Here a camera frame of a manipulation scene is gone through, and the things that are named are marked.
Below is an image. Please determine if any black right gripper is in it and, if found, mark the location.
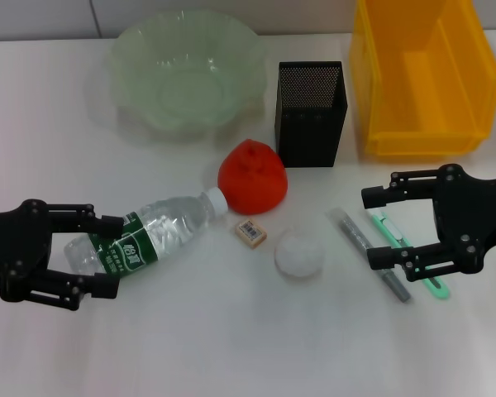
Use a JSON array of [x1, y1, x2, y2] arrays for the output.
[[361, 163, 496, 284]]

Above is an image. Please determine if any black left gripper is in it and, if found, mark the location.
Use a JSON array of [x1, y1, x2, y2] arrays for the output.
[[0, 198, 125, 312]]

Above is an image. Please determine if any mint green utility knife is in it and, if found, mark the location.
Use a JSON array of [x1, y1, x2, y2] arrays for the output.
[[367, 208, 451, 299]]

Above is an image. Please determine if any clear water bottle green label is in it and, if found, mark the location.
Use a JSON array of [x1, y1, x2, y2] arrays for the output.
[[64, 186, 229, 277]]

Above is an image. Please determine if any white paper ball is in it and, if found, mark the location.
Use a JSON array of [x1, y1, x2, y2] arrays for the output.
[[274, 227, 327, 278]]

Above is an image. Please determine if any beige eraser with barcode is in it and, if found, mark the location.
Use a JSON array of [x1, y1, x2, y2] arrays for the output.
[[234, 219, 269, 251]]

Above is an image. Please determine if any red-orange toy orange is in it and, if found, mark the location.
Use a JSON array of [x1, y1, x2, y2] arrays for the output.
[[217, 139, 289, 215]]

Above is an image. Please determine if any grey marker pen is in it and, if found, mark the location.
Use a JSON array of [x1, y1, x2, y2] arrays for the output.
[[328, 208, 413, 304]]

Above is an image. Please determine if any black mesh pen holder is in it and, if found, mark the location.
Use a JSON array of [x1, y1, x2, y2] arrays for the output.
[[274, 60, 349, 169]]

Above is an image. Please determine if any green glass fruit plate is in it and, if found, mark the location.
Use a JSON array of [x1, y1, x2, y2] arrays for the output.
[[109, 11, 269, 140]]

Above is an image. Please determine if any yellow plastic bin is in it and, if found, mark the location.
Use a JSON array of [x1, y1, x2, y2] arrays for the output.
[[349, 0, 496, 160]]

